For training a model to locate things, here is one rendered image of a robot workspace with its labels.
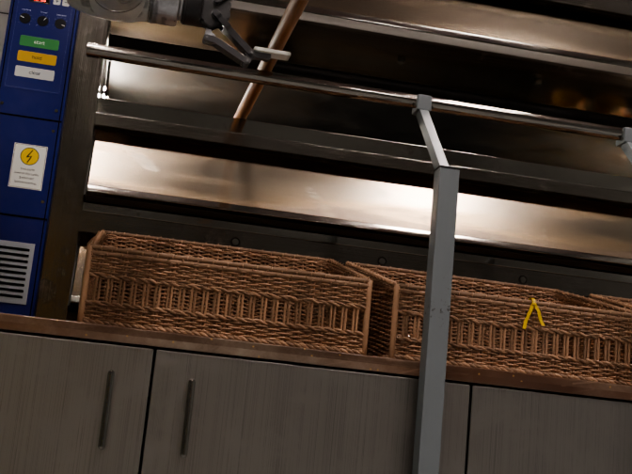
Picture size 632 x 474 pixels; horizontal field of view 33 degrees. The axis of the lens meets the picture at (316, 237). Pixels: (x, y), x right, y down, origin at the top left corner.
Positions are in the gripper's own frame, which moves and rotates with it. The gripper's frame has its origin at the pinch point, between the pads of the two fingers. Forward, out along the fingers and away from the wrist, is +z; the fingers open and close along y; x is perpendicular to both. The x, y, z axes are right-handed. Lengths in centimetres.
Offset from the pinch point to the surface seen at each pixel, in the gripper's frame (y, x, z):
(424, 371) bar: 63, 0, 32
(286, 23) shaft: 1.2, 2.4, -0.5
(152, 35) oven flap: -17, -62, -24
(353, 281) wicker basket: 46, -10, 20
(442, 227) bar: 35.6, 0.5, 33.7
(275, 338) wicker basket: 59, -10, 6
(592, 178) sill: 2, -58, 92
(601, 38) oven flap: -37, -59, 93
